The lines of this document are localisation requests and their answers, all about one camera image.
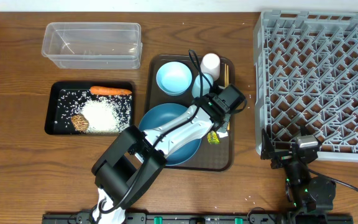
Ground light blue plastic cup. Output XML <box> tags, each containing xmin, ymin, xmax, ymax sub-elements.
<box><xmin>191</xmin><ymin>73</ymin><xmax>213</xmax><ymax>98</ymax></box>

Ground yellow green snack wrapper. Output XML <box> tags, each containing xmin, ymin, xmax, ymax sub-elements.
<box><xmin>206</xmin><ymin>131</ymin><xmax>220</xmax><ymax>144</ymax></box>

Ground white tissue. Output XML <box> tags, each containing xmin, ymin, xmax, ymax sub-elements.
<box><xmin>216</xmin><ymin>114</ymin><xmax>231</xmax><ymax>138</ymax></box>

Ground light blue bowl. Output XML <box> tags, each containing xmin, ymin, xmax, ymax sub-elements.
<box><xmin>156</xmin><ymin>62</ymin><xmax>193</xmax><ymax>96</ymax></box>

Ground dark blue plate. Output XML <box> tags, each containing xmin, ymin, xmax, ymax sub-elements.
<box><xmin>139</xmin><ymin>103</ymin><xmax>201</xmax><ymax>166</ymax></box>

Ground orange carrot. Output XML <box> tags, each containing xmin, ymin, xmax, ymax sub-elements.
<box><xmin>89</xmin><ymin>86</ymin><xmax>132</xmax><ymax>95</ymax></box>

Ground white rice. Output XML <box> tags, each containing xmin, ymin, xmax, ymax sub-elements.
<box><xmin>56</xmin><ymin>90</ymin><xmax>132</xmax><ymax>134</ymax></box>

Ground brown food scrap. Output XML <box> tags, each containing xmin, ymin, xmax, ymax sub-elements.
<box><xmin>71</xmin><ymin>114</ymin><xmax>89</xmax><ymax>132</ymax></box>

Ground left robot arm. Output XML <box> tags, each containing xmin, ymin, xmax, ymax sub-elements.
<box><xmin>91</xmin><ymin>93</ymin><xmax>243</xmax><ymax>223</ymax></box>

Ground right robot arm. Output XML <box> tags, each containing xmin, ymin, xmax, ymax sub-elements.
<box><xmin>260</xmin><ymin>127</ymin><xmax>336</xmax><ymax>223</ymax></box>

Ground grey dishwasher rack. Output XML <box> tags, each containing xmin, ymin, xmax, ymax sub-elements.
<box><xmin>254</xmin><ymin>10</ymin><xmax>358</xmax><ymax>162</ymax></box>

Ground pink plastic cup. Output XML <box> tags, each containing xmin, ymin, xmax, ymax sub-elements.
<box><xmin>201</xmin><ymin>53</ymin><xmax>221</xmax><ymax>81</ymax></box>

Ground right wooden chopstick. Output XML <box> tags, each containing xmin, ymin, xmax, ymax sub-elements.
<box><xmin>225</xmin><ymin>64</ymin><xmax>230</xmax><ymax>131</ymax></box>

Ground wooden chopstick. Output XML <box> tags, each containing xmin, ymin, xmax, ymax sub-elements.
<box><xmin>224</xmin><ymin>64</ymin><xmax>229</xmax><ymax>87</ymax></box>
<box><xmin>225</xmin><ymin>64</ymin><xmax>230</xmax><ymax>131</ymax></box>

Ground left wooden chopstick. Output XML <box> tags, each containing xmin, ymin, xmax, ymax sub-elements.
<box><xmin>224</xmin><ymin>64</ymin><xmax>229</xmax><ymax>87</ymax></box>

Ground brown serving tray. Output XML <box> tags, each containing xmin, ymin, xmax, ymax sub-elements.
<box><xmin>145</xmin><ymin>55</ymin><xmax>234</xmax><ymax>172</ymax></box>

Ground clear plastic bin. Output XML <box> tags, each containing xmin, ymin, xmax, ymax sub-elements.
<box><xmin>42</xmin><ymin>22</ymin><xmax>142</xmax><ymax>70</ymax></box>

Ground black plastic tray bin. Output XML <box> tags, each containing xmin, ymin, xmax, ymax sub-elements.
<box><xmin>44</xmin><ymin>80</ymin><xmax>134</xmax><ymax>136</ymax></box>

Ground left black cable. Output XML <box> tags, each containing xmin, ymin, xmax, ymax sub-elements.
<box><xmin>96</xmin><ymin>49</ymin><xmax>248</xmax><ymax>218</ymax></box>

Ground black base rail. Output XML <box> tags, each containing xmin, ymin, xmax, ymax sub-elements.
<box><xmin>42</xmin><ymin>212</ymin><xmax>354</xmax><ymax>224</ymax></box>

